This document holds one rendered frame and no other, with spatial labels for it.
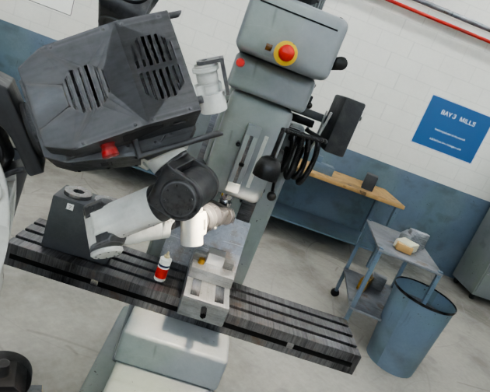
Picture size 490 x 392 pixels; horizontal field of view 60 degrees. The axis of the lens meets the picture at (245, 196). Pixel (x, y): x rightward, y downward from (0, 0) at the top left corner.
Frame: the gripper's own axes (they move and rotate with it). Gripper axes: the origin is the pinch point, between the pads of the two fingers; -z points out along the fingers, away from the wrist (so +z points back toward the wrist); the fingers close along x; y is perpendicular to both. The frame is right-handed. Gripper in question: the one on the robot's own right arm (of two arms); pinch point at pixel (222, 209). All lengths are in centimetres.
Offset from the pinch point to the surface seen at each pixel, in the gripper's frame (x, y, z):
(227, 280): -11.8, 20.1, 4.4
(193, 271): -0.8, 20.8, 8.7
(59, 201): 44, 13, 24
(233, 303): -15.7, 30.1, -1.8
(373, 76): 10, -97, -443
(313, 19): -11, -62, 20
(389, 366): -110, 116, -184
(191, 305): -7.5, 25.9, 18.9
